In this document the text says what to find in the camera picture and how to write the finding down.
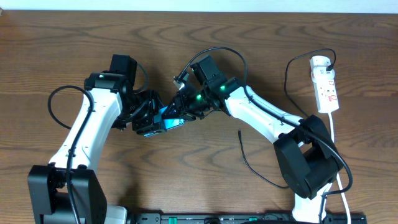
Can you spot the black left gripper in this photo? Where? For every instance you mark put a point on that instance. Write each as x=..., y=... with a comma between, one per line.
x=147, y=125

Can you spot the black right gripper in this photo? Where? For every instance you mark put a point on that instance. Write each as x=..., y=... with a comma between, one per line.
x=180, y=112

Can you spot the blue Galaxy smartphone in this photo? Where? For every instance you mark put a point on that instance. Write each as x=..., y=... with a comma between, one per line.
x=171, y=122

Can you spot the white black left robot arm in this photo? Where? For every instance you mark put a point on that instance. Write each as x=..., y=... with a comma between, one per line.
x=67, y=190

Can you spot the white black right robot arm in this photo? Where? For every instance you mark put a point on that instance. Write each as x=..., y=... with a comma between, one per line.
x=306, y=154

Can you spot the white power strip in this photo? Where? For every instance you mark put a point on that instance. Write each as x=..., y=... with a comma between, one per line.
x=324, y=84

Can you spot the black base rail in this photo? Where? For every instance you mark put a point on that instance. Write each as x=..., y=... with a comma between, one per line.
x=156, y=218

